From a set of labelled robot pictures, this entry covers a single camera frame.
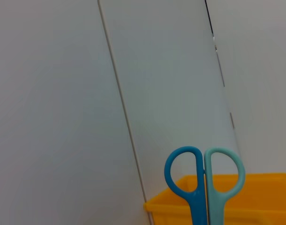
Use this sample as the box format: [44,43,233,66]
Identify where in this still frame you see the blue plastic scissors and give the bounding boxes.
[164,146,246,225]

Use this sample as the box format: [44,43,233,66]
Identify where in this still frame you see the yellow plastic bin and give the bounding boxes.
[143,172,286,225]

